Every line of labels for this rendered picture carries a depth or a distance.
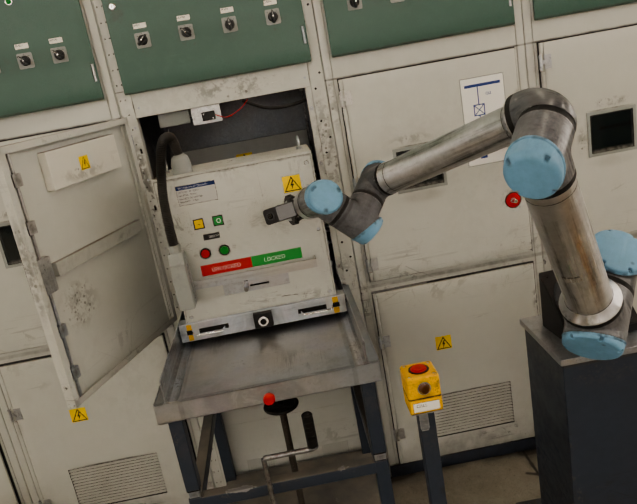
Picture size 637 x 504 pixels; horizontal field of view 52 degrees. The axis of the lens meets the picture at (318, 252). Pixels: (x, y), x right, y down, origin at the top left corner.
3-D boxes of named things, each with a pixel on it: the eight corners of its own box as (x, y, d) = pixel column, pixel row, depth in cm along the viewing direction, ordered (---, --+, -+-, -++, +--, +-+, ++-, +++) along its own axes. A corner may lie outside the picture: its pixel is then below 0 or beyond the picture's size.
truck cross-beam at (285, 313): (347, 311, 213) (344, 293, 211) (182, 343, 211) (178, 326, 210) (345, 305, 218) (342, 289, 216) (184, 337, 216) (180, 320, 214)
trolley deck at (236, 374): (382, 380, 180) (379, 360, 178) (158, 425, 178) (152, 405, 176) (350, 298, 245) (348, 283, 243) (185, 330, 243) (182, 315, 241)
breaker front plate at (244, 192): (336, 299, 212) (310, 153, 199) (188, 328, 210) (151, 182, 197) (336, 298, 213) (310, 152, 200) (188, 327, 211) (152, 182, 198)
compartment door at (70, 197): (57, 408, 187) (-25, 151, 167) (163, 318, 245) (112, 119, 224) (77, 408, 185) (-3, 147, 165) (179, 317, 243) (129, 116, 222)
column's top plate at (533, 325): (616, 305, 213) (616, 300, 213) (674, 345, 182) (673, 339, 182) (519, 324, 213) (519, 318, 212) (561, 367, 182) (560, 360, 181)
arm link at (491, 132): (565, 56, 133) (356, 161, 186) (553, 98, 127) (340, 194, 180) (597, 94, 137) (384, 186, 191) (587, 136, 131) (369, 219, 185)
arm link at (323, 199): (334, 222, 168) (302, 201, 166) (320, 226, 180) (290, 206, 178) (352, 191, 170) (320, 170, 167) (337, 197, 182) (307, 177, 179)
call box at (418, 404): (444, 411, 158) (438, 373, 155) (411, 417, 157) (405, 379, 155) (435, 395, 165) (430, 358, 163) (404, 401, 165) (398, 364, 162)
